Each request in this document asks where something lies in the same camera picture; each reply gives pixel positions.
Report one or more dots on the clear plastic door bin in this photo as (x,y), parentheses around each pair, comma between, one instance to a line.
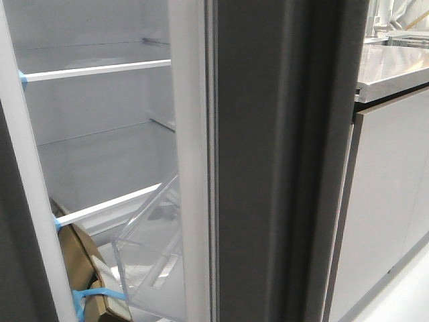
(149,254)

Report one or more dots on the upper white-edged glass shelf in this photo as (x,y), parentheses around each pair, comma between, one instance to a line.
(44,64)

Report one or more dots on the brown cardboard box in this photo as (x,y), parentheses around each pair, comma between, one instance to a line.
(96,294)

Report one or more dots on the dark grey fridge door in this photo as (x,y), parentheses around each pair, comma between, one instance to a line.
(263,96)

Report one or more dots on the white-edged glass shelf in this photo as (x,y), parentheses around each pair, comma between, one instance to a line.
(97,173)
(44,64)

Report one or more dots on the grey kitchen countertop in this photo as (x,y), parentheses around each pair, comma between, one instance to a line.
(387,70)

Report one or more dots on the metal dish rack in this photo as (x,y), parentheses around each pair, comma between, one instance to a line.
(416,39)

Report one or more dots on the left dark fridge door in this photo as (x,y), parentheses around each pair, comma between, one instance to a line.
(25,293)

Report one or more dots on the light grey cabinet door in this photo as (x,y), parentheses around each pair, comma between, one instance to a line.
(387,173)

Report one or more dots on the steel kitchen faucet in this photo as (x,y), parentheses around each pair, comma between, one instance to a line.
(378,17)

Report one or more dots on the lower white-edged glass shelf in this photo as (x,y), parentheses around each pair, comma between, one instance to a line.
(97,173)

